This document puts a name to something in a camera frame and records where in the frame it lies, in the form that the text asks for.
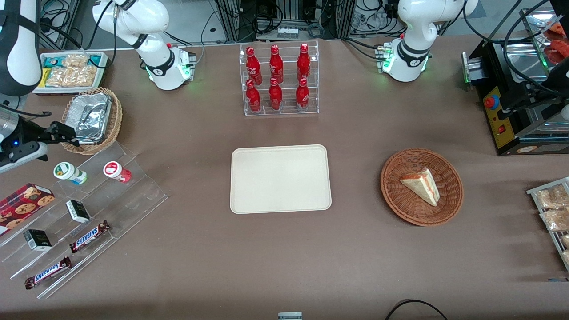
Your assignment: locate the clear bag of biscuits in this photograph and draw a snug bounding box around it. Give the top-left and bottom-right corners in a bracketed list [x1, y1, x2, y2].
[536, 184, 569, 210]
[540, 208, 569, 232]

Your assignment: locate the beige plastic tray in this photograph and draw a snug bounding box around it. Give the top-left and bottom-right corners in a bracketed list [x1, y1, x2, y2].
[230, 144, 333, 215]

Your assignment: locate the red yogurt cup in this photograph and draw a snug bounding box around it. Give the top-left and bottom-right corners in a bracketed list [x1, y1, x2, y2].
[103, 161, 132, 184]

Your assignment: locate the metal wire tray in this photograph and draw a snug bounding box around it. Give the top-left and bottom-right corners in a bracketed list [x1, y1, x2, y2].
[527, 177, 569, 272]

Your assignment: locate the clear acrylic bottle rack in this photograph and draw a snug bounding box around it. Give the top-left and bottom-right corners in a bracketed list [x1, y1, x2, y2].
[239, 40, 320, 117]

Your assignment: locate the clear acrylic stepped shelf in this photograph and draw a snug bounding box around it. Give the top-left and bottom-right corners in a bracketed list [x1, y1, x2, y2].
[0, 141, 169, 299]

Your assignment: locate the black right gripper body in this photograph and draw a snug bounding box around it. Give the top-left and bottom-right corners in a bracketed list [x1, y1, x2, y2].
[16, 116, 52, 154]

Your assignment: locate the red cola bottle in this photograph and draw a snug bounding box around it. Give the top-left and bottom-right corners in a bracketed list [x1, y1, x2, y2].
[268, 77, 283, 111]
[246, 47, 263, 85]
[269, 44, 284, 84]
[296, 78, 310, 112]
[297, 43, 311, 81]
[246, 79, 261, 112]

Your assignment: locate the clear bag of crackers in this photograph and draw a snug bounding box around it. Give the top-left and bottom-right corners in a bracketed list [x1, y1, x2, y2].
[45, 54, 97, 88]

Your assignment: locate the shiny metal tray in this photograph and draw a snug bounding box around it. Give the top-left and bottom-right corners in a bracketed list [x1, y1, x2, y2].
[519, 8, 569, 67]

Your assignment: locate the brown wicker basket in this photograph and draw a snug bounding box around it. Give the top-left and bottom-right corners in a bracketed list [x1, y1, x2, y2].
[381, 148, 464, 227]

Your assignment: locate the Snickers chocolate bar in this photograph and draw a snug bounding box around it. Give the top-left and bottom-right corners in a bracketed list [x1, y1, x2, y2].
[69, 220, 111, 254]
[24, 256, 72, 290]

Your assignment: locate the red cookie box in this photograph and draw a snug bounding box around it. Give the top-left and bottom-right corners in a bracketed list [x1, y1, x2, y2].
[0, 183, 56, 236]

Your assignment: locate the black cable loop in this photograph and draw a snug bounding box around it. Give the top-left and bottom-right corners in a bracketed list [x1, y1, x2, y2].
[385, 300, 449, 320]

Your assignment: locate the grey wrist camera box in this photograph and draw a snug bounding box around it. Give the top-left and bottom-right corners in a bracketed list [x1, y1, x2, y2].
[0, 142, 48, 174]

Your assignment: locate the wrapped triangle sandwich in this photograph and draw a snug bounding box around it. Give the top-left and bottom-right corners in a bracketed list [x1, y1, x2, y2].
[400, 168, 441, 207]

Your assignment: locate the black sealing machine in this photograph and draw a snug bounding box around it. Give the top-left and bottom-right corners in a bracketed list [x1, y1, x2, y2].
[461, 38, 569, 156]

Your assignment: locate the white plastic snack bin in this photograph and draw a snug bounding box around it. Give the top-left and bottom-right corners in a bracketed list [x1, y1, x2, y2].
[32, 52, 109, 95]

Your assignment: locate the small black box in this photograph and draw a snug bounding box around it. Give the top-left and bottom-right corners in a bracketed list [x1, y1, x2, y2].
[23, 229, 52, 252]
[66, 200, 91, 224]

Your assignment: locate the light wicker basket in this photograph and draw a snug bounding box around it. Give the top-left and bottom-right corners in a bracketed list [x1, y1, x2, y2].
[61, 87, 123, 156]

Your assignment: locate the aluminium foil tray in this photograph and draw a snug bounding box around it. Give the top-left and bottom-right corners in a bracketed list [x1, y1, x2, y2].
[67, 92, 112, 144]

